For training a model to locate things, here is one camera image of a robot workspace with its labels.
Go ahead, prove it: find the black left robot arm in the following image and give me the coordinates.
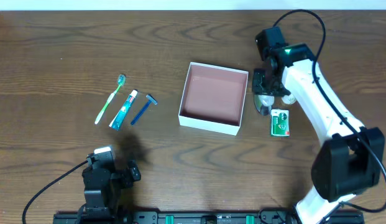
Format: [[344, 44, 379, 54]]
[[76, 150, 141, 223]]

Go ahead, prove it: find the white cream tube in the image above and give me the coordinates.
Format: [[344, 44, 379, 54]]
[[282, 94, 296, 105]]

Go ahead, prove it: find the teal toothpaste tube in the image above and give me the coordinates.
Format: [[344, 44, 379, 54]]
[[109, 90, 138, 131]]

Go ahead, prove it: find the green white toothbrush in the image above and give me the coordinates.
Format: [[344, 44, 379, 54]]
[[94, 74, 127, 124]]

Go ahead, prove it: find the blue disposable razor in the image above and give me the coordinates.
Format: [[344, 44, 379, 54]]
[[131, 94, 158, 126]]

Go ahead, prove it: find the white cardboard box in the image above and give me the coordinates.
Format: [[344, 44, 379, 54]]
[[178, 62, 249, 136]]

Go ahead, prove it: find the black mounting rail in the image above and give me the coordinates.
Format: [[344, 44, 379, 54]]
[[53, 210, 365, 224]]

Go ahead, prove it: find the clear pump bottle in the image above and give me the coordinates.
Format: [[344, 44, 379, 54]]
[[254, 95, 275, 116]]

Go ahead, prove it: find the green soap box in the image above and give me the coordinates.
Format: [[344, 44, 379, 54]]
[[270, 109, 290, 137]]

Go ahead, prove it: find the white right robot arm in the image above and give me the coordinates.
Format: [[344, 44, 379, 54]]
[[252, 26, 386, 223]]

